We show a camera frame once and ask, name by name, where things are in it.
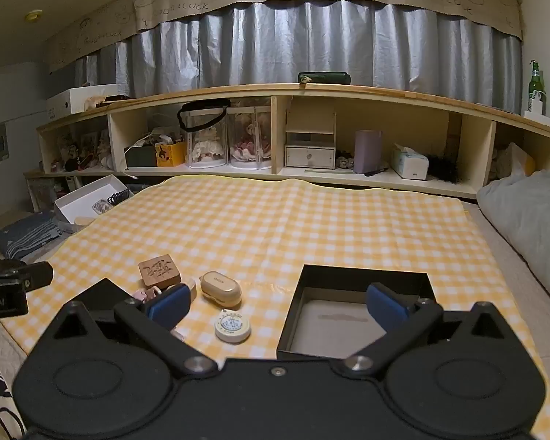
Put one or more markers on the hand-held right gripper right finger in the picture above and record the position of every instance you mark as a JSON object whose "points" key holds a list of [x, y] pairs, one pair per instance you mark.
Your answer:
{"points": [[385, 307]]}

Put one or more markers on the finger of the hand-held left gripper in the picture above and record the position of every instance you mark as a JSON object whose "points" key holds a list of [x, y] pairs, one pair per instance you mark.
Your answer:
{"points": [[34, 274]]}

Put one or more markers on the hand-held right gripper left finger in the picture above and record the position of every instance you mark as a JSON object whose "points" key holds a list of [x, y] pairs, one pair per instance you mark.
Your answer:
{"points": [[167, 306]]}

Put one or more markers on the patterned card packet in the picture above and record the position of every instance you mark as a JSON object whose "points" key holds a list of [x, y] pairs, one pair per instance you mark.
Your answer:
{"points": [[158, 271]]}

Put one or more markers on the beige earbud case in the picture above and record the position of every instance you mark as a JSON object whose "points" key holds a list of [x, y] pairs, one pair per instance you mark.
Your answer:
{"points": [[220, 289]]}

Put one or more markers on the black box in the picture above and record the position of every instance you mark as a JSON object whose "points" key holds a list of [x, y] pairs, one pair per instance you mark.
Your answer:
{"points": [[330, 325]]}

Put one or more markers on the black wallet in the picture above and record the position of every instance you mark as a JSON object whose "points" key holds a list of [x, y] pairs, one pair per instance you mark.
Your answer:
{"points": [[103, 294]]}

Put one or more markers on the small pink toy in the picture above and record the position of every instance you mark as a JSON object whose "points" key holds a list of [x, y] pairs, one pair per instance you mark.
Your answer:
{"points": [[143, 294]]}

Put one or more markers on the blue striped folded cloth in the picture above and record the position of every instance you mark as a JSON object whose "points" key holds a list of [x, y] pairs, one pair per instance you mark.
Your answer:
{"points": [[27, 238]]}

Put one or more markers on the white open box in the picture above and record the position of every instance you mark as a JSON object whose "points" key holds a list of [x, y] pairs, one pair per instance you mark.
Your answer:
{"points": [[73, 201]]}

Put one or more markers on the clear plastic packet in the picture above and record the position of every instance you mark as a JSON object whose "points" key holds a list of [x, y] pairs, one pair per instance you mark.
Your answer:
{"points": [[101, 206]]}

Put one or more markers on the yellow checkered mat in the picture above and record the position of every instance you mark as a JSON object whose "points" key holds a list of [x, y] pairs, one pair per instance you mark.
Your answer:
{"points": [[256, 238]]}

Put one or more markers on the black hair clips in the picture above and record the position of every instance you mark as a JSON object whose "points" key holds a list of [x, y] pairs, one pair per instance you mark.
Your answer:
{"points": [[118, 195]]}

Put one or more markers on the cluster of small dolls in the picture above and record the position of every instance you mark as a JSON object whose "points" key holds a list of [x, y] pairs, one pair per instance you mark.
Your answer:
{"points": [[80, 153]]}

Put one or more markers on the black pen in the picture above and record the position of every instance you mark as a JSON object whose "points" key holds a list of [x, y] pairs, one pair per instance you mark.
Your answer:
{"points": [[376, 172]]}

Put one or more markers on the tissue box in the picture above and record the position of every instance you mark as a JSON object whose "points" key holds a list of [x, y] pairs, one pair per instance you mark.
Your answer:
{"points": [[409, 162]]}

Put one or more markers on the dark green box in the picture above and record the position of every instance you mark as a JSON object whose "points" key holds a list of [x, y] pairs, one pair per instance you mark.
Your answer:
{"points": [[140, 157]]}

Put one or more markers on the black furry item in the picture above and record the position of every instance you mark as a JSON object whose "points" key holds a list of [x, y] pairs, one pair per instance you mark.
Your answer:
{"points": [[449, 169]]}

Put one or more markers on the yellow box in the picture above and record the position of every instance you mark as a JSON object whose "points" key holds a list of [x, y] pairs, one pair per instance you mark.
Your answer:
{"points": [[170, 153]]}

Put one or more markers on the purple container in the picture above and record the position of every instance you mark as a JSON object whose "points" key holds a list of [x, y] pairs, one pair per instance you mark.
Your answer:
{"points": [[368, 151]]}

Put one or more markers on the grey pillow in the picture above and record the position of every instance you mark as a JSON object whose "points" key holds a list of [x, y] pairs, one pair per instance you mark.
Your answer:
{"points": [[527, 224]]}

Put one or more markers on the white drawer box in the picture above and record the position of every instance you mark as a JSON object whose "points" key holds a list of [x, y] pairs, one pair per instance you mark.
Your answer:
{"points": [[309, 156]]}

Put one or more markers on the white cardboard box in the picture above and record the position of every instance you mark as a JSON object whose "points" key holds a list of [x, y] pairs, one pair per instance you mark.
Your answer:
{"points": [[73, 101]]}

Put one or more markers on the long wooden shelf unit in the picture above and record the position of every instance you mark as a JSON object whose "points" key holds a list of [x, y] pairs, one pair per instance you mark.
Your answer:
{"points": [[282, 146]]}

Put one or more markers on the white plastic bag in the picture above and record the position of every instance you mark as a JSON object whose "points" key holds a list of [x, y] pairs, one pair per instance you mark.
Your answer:
{"points": [[513, 162]]}

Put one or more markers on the dark green case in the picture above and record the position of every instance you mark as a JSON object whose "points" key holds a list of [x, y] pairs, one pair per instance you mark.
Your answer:
{"points": [[325, 78]]}

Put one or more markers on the ceiling light fixture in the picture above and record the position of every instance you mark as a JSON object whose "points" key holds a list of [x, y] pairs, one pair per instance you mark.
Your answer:
{"points": [[34, 15]]}

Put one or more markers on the green glass bottle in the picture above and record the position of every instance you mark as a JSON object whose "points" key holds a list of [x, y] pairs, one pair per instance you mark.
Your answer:
{"points": [[535, 87]]}

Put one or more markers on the grey curtain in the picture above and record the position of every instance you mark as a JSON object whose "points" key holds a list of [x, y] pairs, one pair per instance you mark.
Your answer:
{"points": [[302, 41]]}

